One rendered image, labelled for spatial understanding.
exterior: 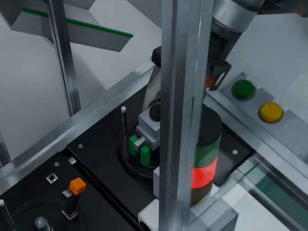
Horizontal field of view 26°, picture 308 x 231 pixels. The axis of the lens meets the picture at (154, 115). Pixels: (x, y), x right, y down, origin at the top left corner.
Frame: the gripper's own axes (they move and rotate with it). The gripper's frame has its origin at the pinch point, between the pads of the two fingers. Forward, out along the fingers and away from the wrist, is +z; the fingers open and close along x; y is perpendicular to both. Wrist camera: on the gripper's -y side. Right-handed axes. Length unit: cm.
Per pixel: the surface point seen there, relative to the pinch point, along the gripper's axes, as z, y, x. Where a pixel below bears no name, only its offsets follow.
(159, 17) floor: 29, 131, 83
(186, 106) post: -22, -40, -21
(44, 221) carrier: 18.2, -16.7, -0.7
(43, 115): 20.8, 8.7, 26.2
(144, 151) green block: 5.3, -1.0, -1.7
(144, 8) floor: 30, 129, 90
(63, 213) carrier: 19.3, -10.6, 0.4
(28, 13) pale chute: -5.4, -13.9, 22.8
